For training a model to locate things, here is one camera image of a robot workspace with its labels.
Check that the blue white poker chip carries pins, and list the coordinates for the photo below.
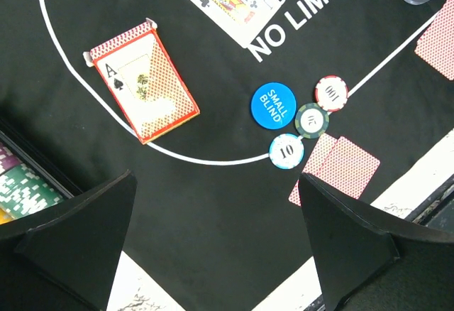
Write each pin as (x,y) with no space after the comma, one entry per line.
(286,151)

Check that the blue small blind button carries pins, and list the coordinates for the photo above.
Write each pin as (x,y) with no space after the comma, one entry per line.
(273,105)

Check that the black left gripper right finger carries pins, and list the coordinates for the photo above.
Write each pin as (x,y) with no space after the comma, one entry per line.
(368,259)

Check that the black aluminium chip case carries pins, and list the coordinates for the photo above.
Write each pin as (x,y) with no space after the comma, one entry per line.
(31,156)

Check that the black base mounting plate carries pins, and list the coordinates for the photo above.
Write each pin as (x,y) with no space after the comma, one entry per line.
(436,211)

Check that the red white poker chip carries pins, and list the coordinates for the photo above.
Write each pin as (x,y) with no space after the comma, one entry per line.
(331,93)

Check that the red playing card box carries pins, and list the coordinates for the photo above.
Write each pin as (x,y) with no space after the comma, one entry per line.
(143,80)

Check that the red backed playing card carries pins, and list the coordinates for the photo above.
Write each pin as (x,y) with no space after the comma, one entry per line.
(348,168)
(435,46)
(319,154)

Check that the yellow white chip stack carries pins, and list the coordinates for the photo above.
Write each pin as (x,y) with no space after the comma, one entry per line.
(5,217)

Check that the black poker table mat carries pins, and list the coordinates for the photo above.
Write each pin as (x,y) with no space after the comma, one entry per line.
(212,224)

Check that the green white poker chip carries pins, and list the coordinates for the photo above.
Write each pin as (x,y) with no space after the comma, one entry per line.
(311,121)

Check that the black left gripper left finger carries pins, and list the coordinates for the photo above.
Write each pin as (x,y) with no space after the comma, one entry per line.
(65,257)

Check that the pink green chip stack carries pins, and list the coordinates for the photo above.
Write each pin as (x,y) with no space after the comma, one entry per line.
(23,191)

